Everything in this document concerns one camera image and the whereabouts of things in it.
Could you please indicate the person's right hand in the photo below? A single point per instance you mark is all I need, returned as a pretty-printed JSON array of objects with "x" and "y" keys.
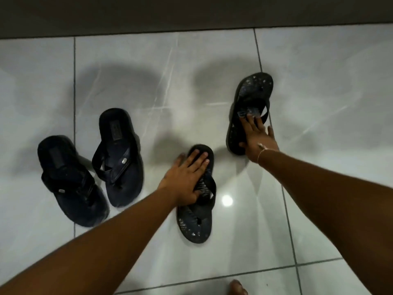
[{"x": 259, "y": 142}]

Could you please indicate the person's left hand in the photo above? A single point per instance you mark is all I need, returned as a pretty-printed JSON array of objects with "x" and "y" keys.
[{"x": 181, "y": 184}]

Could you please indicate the person's right thumb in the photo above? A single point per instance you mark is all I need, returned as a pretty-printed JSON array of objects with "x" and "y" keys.
[{"x": 243, "y": 144}]

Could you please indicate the person's left thumb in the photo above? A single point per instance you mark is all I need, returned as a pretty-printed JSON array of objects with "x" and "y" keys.
[{"x": 198, "y": 198}]

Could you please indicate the person's right middle finger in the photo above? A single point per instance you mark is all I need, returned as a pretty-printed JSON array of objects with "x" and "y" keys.
[{"x": 252, "y": 122}]

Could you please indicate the person's left middle finger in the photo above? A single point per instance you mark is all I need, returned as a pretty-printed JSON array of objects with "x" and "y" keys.
[{"x": 199, "y": 161}]

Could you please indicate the person's right little finger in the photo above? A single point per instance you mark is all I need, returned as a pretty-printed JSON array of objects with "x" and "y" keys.
[{"x": 270, "y": 132}]

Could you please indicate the person's left little finger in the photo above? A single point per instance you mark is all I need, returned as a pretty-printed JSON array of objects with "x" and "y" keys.
[{"x": 180, "y": 159}]

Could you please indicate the black patterned flip-flop sandal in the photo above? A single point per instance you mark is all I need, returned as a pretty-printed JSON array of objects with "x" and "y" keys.
[
  {"x": 196, "y": 221},
  {"x": 250, "y": 92}
]

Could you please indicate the person's left forearm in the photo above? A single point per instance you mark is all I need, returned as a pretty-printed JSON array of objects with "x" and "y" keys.
[{"x": 92, "y": 251}]

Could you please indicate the person's right forearm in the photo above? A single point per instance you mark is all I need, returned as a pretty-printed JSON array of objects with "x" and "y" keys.
[{"x": 337, "y": 205}]

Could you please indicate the plain dark blue flip-flop sandal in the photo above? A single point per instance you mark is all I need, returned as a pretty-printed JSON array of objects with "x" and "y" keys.
[
  {"x": 70, "y": 184},
  {"x": 118, "y": 162}
]

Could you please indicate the person's bare foot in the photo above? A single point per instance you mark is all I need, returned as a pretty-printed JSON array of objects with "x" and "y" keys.
[{"x": 238, "y": 288}]

